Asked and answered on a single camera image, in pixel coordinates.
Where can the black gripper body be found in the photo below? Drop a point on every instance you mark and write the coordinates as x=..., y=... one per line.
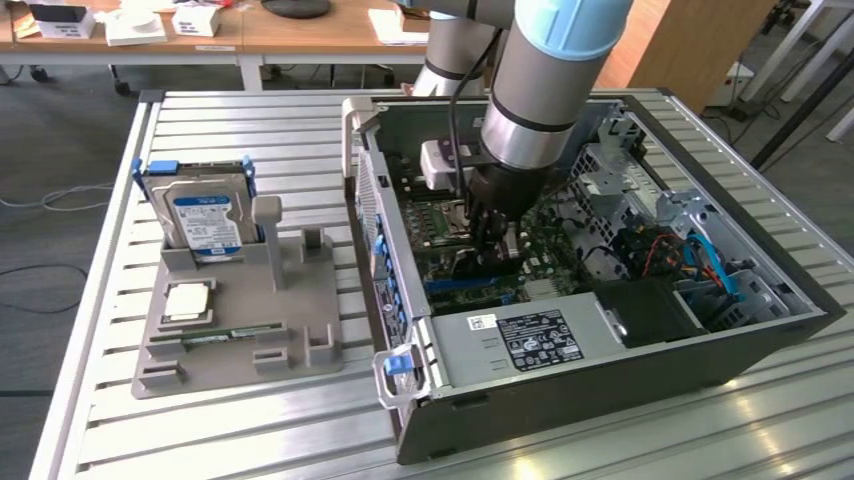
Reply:
x=507, y=192

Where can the blue expansion slot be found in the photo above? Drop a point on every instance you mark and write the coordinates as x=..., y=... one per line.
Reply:
x=443, y=286

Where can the white box round lid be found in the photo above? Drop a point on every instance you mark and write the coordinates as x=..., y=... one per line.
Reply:
x=133, y=30

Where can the white printed box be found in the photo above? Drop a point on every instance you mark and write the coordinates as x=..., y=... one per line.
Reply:
x=196, y=22

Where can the green graphics card black fan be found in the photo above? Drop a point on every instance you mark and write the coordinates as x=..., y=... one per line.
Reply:
x=467, y=272

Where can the silver spare CPU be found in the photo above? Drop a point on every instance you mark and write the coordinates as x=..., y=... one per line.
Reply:
x=187, y=302

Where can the white box black top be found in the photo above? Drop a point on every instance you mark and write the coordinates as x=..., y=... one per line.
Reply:
x=62, y=25

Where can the silver chipset heat sink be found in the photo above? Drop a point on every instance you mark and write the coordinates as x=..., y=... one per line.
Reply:
x=545, y=291

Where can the wooden desk white frame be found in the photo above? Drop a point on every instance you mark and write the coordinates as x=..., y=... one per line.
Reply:
x=66, y=45
x=320, y=35

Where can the white box red button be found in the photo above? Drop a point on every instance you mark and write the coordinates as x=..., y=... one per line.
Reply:
x=730, y=85

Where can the grey power supply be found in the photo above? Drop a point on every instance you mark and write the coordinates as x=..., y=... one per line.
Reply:
x=467, y=350

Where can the black round object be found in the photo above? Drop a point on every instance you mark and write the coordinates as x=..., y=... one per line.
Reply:
x=293, y=7

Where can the metal disk bay cage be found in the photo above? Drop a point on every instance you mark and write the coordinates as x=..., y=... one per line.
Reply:
x=600, y=197

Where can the grey printed parts rack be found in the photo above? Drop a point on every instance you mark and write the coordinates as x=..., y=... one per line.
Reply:
x=247, y=310

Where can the hard disk in blue caddy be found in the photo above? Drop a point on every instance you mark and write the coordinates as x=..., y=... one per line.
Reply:
x=200, y=220

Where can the white table frame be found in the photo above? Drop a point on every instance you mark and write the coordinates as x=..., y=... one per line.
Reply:
x=794, y=50

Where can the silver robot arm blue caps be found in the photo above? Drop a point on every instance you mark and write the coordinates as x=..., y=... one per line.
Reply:
x=533, y=100

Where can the metal CPU socket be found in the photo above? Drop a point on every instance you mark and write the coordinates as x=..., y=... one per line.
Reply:
x=445, y=220

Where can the wooden cabinet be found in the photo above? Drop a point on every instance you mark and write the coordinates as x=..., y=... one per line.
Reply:
x=700, y=40

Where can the green motherboard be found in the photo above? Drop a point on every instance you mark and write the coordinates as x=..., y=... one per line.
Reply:
x=553, y=260

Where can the black open PC case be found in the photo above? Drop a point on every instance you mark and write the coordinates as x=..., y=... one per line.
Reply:
x=567, y=415

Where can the black slanted pole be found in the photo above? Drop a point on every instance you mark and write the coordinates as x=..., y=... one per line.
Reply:
x=800, y=107

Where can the white paper stack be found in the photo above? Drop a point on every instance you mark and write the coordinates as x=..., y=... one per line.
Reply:
x=396, y=32

